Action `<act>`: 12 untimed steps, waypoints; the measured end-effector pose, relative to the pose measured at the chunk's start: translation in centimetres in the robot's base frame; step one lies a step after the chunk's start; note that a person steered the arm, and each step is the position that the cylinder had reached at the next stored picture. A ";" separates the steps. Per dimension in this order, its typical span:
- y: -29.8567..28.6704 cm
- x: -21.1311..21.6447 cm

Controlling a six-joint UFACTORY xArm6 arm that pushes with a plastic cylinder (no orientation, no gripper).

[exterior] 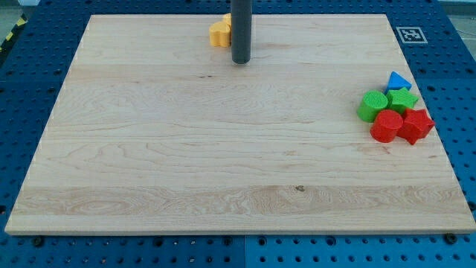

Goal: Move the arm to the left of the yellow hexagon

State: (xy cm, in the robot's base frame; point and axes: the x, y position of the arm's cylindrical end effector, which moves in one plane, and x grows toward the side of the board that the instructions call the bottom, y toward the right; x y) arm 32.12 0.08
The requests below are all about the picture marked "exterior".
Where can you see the light wooden board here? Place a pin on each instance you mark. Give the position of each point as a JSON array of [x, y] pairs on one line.
[[157, 132]]

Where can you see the yellow heart block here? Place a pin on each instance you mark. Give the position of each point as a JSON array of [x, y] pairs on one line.
[[220, 34]]

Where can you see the green cylinder block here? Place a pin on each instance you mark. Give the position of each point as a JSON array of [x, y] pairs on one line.
[[372, 103]]

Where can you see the red cylinder block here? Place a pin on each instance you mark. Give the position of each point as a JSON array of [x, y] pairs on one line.
[[386, 126]]

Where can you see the green star block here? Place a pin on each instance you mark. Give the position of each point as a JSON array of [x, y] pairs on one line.
[[401, 99]]

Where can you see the blue triangle block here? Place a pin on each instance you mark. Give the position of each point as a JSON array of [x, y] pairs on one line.
[[396, 82]]

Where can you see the red star block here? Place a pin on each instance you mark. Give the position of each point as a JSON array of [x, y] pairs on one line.
[[417, 124]]

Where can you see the white fiducial marker tag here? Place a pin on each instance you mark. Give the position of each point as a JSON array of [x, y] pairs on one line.
[[411, 35]]

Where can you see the yellow black hazard tape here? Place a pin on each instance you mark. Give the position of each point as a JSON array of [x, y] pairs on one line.
[[14, 34]]

